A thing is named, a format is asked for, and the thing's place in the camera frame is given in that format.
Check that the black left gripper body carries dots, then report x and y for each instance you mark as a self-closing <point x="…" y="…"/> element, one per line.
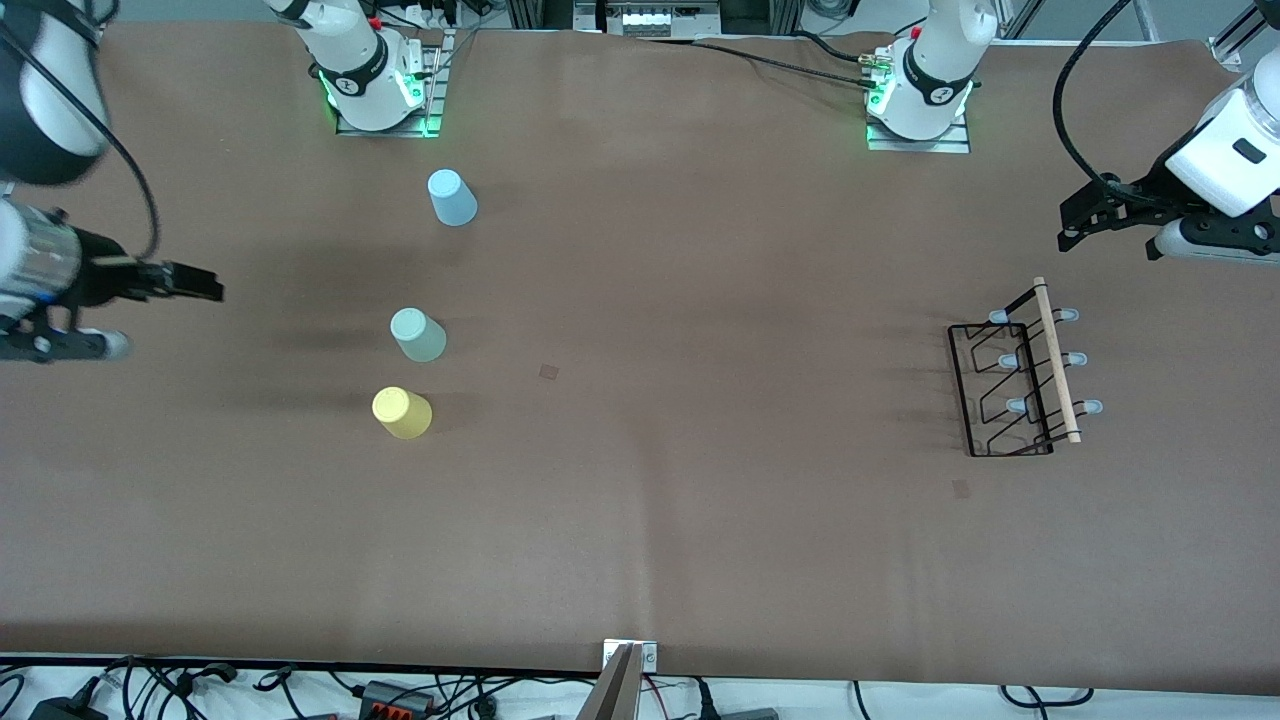
<point x="1143" y="194"/>

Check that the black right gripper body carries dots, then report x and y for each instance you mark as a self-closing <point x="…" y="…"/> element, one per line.
<point x="100" y="277"/>

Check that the mint green plastic cup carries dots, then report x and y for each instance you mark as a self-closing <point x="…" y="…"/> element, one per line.
<point x="418" y="337"/>

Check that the yellow plastic cup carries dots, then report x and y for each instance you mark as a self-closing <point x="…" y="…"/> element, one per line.
<point x="402" y="414"/>

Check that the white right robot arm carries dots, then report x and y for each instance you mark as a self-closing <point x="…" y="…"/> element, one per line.
<point x="350" y="60"/>

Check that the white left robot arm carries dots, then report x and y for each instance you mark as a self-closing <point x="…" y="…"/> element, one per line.
<point x="930" y="70"/>

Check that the light blue plastic cup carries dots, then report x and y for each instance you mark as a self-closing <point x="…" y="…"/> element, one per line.
<point x="452" y="200"/>

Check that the black power adapter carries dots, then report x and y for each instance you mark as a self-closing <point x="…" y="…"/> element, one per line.
<point x="65" y="710"/>

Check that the black orange connector box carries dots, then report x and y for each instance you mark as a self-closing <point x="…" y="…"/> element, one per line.
<point x="395" y="698"/>

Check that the brown paper table cover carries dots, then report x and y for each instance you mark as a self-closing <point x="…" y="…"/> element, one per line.
<point x="760" y="560"/>

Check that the white power strip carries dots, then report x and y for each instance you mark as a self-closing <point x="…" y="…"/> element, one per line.
<point x="650" y="18"/>

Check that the black plug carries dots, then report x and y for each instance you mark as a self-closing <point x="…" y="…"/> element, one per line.
<point x="706" y="700"/>

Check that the aluminium frame rail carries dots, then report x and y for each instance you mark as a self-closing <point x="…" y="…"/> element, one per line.
<point x="1235" y="45"/>

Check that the grey camera pole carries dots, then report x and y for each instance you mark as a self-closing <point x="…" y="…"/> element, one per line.
<point x="612" y="695"/>

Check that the silver metal clamp bracket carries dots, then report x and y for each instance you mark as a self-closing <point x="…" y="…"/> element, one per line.
<point x="648" y="655"/>

